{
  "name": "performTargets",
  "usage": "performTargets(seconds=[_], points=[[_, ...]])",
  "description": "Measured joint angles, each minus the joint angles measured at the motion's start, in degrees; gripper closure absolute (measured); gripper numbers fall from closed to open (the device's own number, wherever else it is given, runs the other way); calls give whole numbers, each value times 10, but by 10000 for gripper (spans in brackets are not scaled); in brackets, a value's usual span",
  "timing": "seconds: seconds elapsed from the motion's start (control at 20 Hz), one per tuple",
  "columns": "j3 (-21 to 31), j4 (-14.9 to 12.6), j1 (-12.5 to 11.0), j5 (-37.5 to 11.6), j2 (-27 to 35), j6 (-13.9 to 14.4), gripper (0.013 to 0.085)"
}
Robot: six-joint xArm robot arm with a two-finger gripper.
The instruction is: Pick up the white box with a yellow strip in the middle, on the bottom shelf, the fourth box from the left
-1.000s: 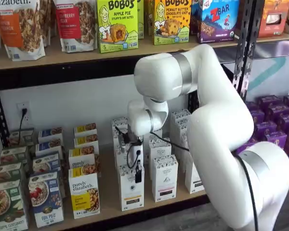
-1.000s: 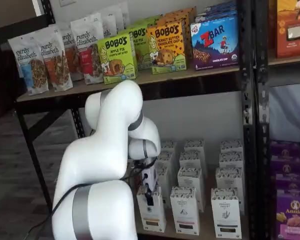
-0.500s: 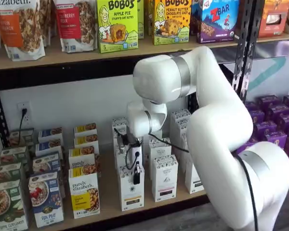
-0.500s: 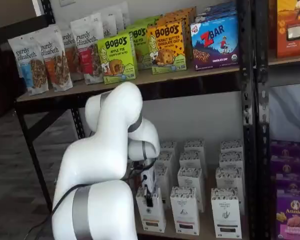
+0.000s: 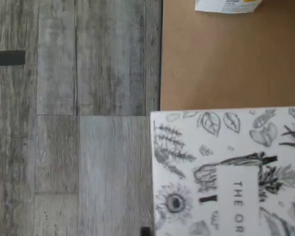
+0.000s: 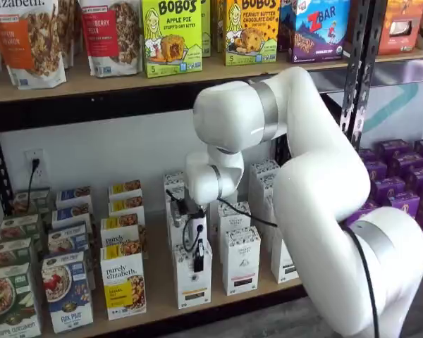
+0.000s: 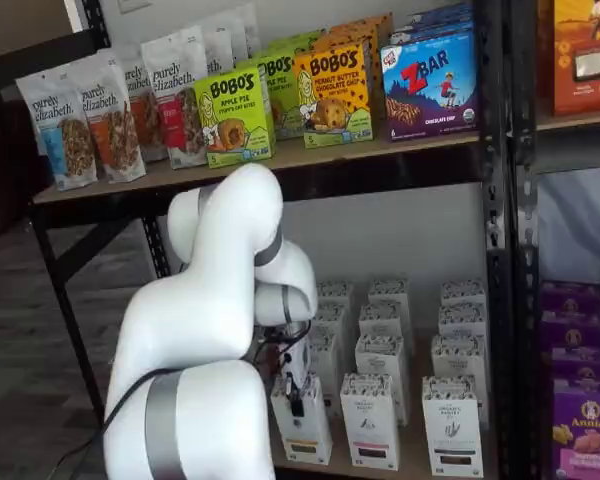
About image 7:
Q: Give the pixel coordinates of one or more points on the black metal shelf unit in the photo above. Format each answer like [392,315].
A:
[380,170]
[525,250]

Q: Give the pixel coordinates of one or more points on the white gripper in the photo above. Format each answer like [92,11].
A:
[296,360]

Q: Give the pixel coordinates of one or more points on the blue label granola bag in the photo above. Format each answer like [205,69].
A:
[60,135]

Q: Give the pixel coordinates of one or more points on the purple Annie's snack box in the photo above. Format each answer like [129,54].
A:
[587,435]
[570,300]
[585,365]
[572,332]

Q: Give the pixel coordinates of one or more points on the white box black strip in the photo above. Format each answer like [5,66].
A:
[452,430]

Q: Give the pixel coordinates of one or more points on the white purely elizabeth granola bag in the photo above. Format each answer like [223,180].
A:
[245,30]
[215,50]
[135,75]

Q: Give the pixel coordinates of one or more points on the orange label granola bag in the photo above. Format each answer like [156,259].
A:
[112,130]

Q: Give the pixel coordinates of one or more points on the red label granola bag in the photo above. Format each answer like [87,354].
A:
[172,100]

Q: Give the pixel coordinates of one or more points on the yellow Bobo's peanut butter box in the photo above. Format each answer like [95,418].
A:
[347,34]
[370,22]
[330,100]

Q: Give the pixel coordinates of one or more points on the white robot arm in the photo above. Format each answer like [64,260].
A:
[205,300]

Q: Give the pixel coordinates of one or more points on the white patterned pantry box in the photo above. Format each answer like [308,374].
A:
[382,355]
[337,315]
[386,317]
[462,320]
[326,352]
[336,291]
[389,290]
[462,292]
[460,355]

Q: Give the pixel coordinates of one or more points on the orange Annie's box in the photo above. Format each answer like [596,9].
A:
[580,60]

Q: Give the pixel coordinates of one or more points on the purple Z Bar box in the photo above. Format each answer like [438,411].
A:
[430,90]
[430,25]
[440,9]

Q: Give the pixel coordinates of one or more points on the white box pink strip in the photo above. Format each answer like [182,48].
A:
[370,425]

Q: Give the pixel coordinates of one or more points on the white box yellow strip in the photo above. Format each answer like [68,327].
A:
[310,435]

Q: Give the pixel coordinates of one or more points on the green Bobo's apple pie box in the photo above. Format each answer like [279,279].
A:
[282,85]
[295,42]
[232,115]

